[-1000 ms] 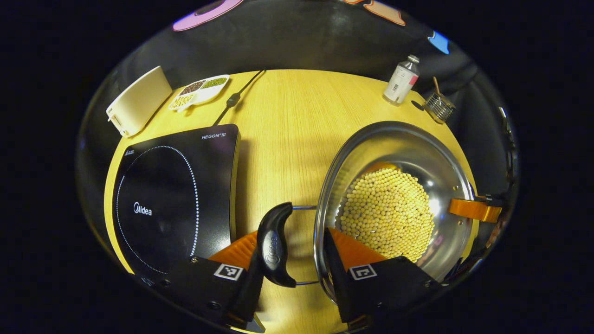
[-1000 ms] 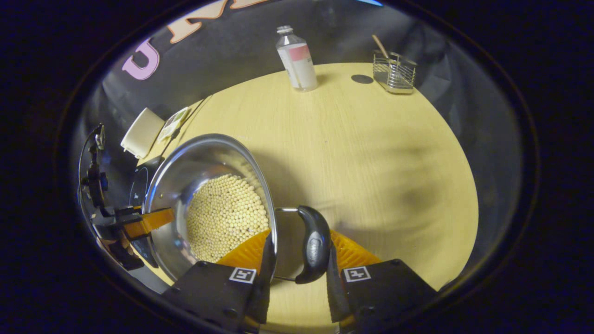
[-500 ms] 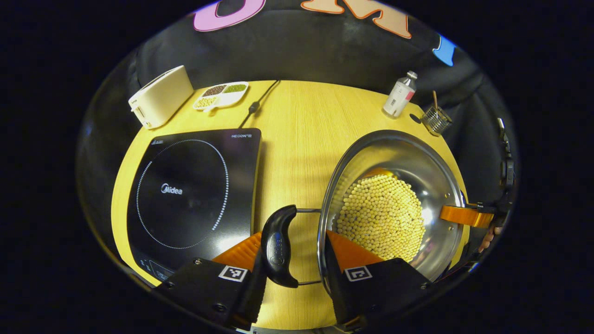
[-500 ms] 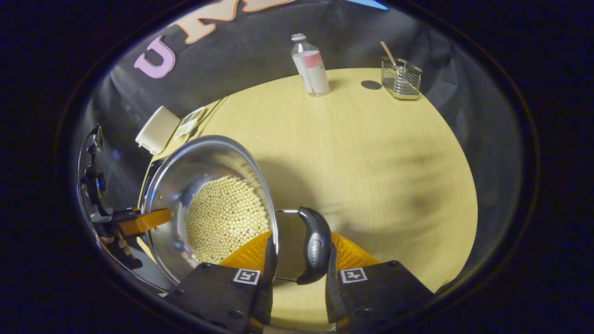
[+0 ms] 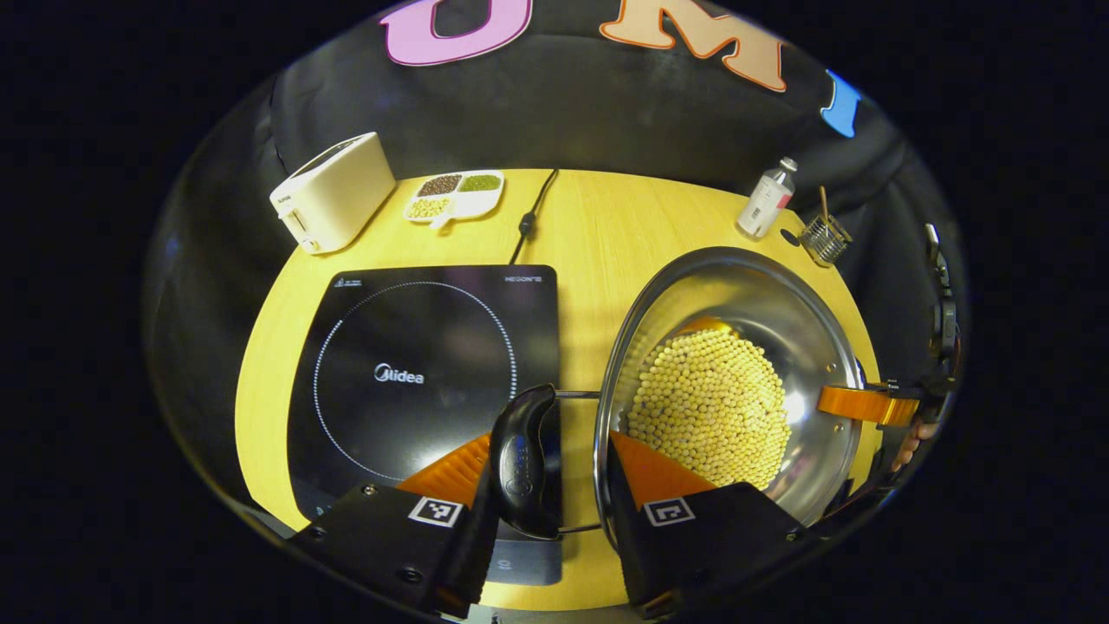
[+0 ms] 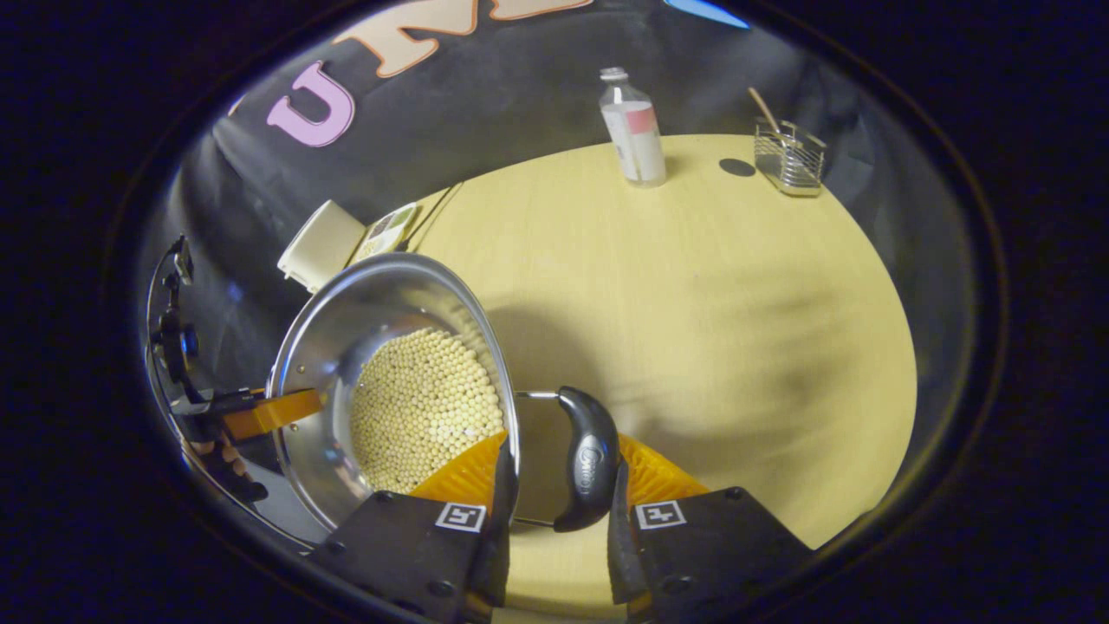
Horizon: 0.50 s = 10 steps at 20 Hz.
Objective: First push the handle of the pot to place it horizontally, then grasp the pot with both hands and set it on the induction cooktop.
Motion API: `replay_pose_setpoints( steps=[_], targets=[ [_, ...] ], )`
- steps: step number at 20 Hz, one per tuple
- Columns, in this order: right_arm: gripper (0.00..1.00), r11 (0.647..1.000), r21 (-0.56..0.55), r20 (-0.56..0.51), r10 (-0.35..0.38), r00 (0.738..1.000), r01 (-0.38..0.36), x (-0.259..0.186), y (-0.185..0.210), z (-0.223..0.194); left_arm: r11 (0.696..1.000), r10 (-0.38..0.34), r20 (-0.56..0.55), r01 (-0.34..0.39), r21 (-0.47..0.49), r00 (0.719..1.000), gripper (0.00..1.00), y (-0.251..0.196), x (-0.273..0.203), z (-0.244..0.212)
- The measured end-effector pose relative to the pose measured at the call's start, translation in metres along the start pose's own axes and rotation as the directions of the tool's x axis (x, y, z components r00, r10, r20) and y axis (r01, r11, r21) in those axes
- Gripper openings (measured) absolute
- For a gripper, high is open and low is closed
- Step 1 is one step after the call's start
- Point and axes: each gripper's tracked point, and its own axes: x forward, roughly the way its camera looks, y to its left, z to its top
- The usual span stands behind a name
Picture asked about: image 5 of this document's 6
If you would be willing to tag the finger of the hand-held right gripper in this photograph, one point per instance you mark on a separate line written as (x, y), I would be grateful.
(853, 404)

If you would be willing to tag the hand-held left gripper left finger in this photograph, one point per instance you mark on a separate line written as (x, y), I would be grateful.
(390, 537)

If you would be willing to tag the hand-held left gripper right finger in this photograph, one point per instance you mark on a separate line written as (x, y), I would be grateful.
(719, 529)

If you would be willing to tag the stainless steel pot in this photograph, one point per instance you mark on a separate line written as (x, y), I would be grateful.
(745, 290)

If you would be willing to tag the black induction cooktop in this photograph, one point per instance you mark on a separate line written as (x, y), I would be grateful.
(416, 329)

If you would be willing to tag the pile of yellow soybeans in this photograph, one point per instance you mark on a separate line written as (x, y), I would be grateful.
(710, 399)

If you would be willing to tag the thin wooden stick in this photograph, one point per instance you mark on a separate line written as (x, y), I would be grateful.
(824, 205)

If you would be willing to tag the small black round cap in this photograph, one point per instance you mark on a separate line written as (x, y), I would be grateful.
(790, 236)

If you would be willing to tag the small white bottle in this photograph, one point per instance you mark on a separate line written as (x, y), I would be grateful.
(765, 204)

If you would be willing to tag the white divided bean dish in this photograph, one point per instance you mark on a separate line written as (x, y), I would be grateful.
(472, 201)

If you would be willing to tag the white toaster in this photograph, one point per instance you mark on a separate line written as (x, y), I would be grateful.
(333, 195)

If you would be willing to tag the black backdrop cloth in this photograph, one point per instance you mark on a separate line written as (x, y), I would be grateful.
(563, 113)

